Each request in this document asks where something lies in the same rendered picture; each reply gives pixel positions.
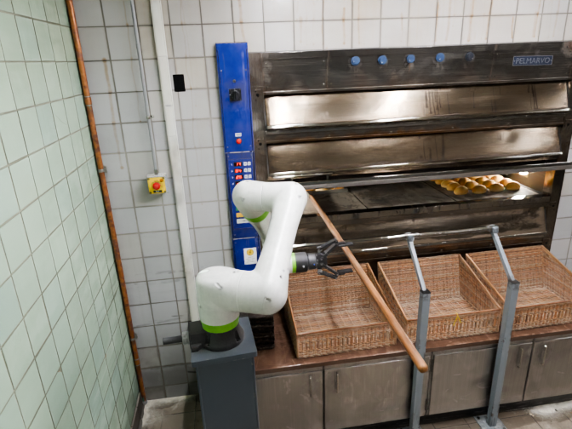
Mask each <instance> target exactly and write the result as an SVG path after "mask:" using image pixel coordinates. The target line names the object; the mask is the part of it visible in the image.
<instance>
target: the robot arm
mask: <svg viewBox="0 0 572 429"><path fill-rule="evenodd" d="M232 201H233V203H234V204H235V206H236V207H237V209H238V210H239V212H240V213H241V214H242V215H243V217H244V218H245V219H246V220H247V221H248V222H249V223H250V224H251V225H252V226H253V227H254V228H255V230H256V231H257V232H258V233H259V235H260V239H261V242H262V245H263V249H262V251H261V253H260V258H259V260H258V262H257V265H256V267H255V269H254V270H253V271H243V270H238V269H234V268H230V267H226V266H211V267H209V268H206V269H204V270H202V271H200V272H199V273H198V275H197V276H196V280H195V284H196V291H197V305H198V311H199V318H200V320H198V321H193V322H188V330H187V331H184V332H182V335H178V336H172V337H167V338H163V344H164V345H168V344H174V343H180V342H182V343H183V345H186V344H188V345H190V348H191V349H192V352H198V351H199V350H201V349H202V348H204V349H206V350H208V351H212V352H224V351H228V350H231V349H233V348H235V347H237V346H238V345H240V344H241V343H242V341H243V338H244V330H243V328H242V327H241V325H240V323H239V320H238V319H239V313H240V312H245V313H253V314H261V315H271V314H274V313H276V312H278V311H280V310H281V309H282V308H283V306H284V305H285V303H286V300H287V298H288V285H289V274H290V273H297V272H307V271H308V270H312V269H318V270H317V274H318V275H324V276H326V277H331V278H333V279H337V277H338V276H339V275H345V274H346V273H350V272H353V270H352V269H351V268H348V269H340V270H337V271H336V270H334V269H333V268H331V267H330V266H328V265H327V264H328V262H327V259H328V258H327V256H328V255H329V253H330V252H331V251H332V250H334V249H335V248H336V247H337V246H338V247H347V246H353V243H352V242H348V243H346V242H345V241H339V242H338V240H337V239H336V237H335V238H333V239H331V240H329V241H328V242H327V243H324V244H323V245H320V246H317V253H309V254H307V253H306V252H298V253H292V250H293V246H294V241H295V235H296V232H297V229H298V225H299V223H300V218H301V216H302V214H303V211H304V209H305V206H306V203H307V194H306V190H305V189H304V187H303V186H302V185H300V184H299V183H296V182H293V181H287V182H263V181H256V180H243V181H241V182H239V183H238V184H237V185H236V186H235V187H234V189H233V192H232ZM330 245H331V246H330ZM328 246H330V247H329V248H328ZM326 248H327V249H326ZM323 249H326V250H324V251H323V252H320V251H322V250H323ZM323 267H324V268H325V269H327V270H329V271H330V272H332V273H334V274H332V273H329V272H325V271H322V270H321V269H322V268H323Z"/></svg>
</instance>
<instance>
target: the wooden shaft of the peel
mask: <svg viewBox="0 0 572 429"><path fill-rule="evenodd" d="M309 198H310V199H311V201H312V203H313V204H314V206H315V208H316V209H317V211H318V213H319V214H320V215H321V217H322V218H323V220H324V222H325V224H326V225H327V227H328V228H329V229H330V231H331V233H332V234H333V236H334V237H336V239H337V240H338V242H339V241H343V239H342V238H341V236H340V234H339V233H338V232H337V231H336V229H335V227H334V226H333V224H332V223H331V221H330V220H329V218H328V216H327V215H326V214H325V213H324V211H323V209H322V208H321V206H320V205H319V203H318V202H317V200H316V198H315V197H314V196H313V195H310V196H309ZM341 249H342V250H343V252H344V253H345V255H346V257H347V259H348V260H349V261H350V262H351V264H352V266H353V268H354V269H355V271H356V273H357V274H358V276H359V277H360V278H361V280H362V282H363V284H364V285H365V287H366V289H367V290H368V291H369V293H370V294H371V296H372V298H373V299H374V301H375V303H376V305H377V306H378V307H379V308H380V311H381V312H382V314H383V315H384V317H385V318H386V321H387V322H388V323H389V324H390V326H391V328H392V330H393V331H394V333H395V334H396V336H397V337H398V339H399V340H400V342H401V344H402V345H403V347H404V349H405V350H406V352H407V353H408V354H409V356H410V358H411V360H412V361H413V363H414V364H415V366H416V368H417V369H418V370H419V371H420V372H421V373H425V372H426V371H427V370H428V367H427V365H426V363H425V361H424V360H423V358H422V357H421V355H420V354H419V353H418V351H417V350H416V348H415V346H414V345H413V344H412V342H411V341H410V339H409V337H408V336H407V335H406V334H405V332H404V331H403V329H402V327H401V326H400V324H399V323H398V321H397V319H396V318H395V317H394V316H393V314H392V312H391V311H390V309H389V308H388V306H387V305H386V303H385V301H383V299H382V298H381V296H380V294H379V293H378V291H377V290H376V288H375V286H374V285H373V284H372V283H371V281H370V280H369V278H368V276H367V275H366V273H365V272H364V270H363V268H362V267H361V266H360V265H359V263H358V261H357V260H356V259H355V257H354V256H353V254H352V252H351V251H350V249H349V248H348V247H341Z"/></svg>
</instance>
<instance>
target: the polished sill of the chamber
mask: <svg viewBox="0 0 572 429"><path fill-rule="evenodd" d="M545 202H550V196H548V195H546V194H544V193H542V194H533V195H522V196H512V197H493V198H483V199H473V200H463V201H453V202H443V203H424V204H414V205H404V206H394V207H384V208H373V209H354V210H344V211H335V212H324V213H325V214H326V215H327V216H328V218H329V220H330V221H335V220H354V219H363V218H373V217H383V216H393V215H411V214H421V213H431V212H440V211H450V210H460V209H478V208H488V207H498V206H507V205H518V204H527V203H545ZM316 222H324V220H323V218H322V217H321V215H320V214H319V213H314V214H303V215H302V216H301V218H300V223H299V224H306V223H316Z"/></svg>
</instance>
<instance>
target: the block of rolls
mask: <svg viewBox="0 0 572 429"><path fill-rule="evenodd" d="M432 181H435V183H436V184H439V185H441V187H445V188H447V190H448V191H454V194H455V195H465V194H467V193H468V190H472V193H474V194H483V193H485V192H486V191H487V189H486V188H489V190H490V191H491V192H502V191H503V190H504V187H505V188H506V189H507V190H510V191H515V190H519V189H520V187H521V186H520V184H519V183H517V182H516V181H512V180H510V179H508V178H505V179H504V178H503V177H502V176H501V175H486V176H476V177H465V178H454V179H453V180H451V179H442V180H432Z"/></svg>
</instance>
